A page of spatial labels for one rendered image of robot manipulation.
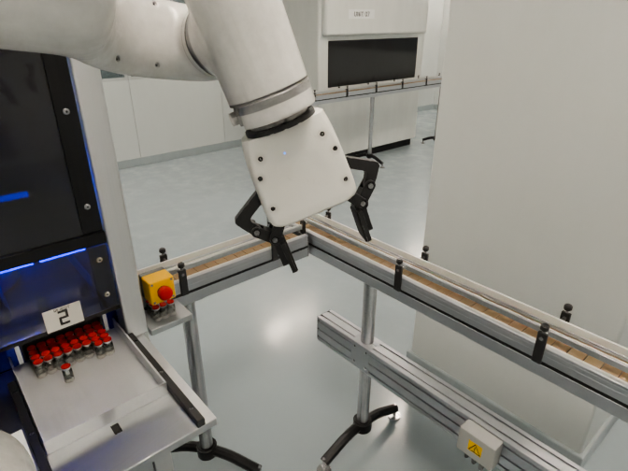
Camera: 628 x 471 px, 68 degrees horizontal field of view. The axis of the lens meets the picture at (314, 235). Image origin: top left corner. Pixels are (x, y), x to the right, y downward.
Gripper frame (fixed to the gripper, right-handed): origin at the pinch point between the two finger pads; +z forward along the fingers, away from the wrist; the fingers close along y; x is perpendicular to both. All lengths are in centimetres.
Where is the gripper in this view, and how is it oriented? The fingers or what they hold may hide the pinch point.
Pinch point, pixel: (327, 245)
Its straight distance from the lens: 54.2
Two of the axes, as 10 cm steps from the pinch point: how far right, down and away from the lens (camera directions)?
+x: -2.0, -3.7, 9.1
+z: 3.3, 8.5, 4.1
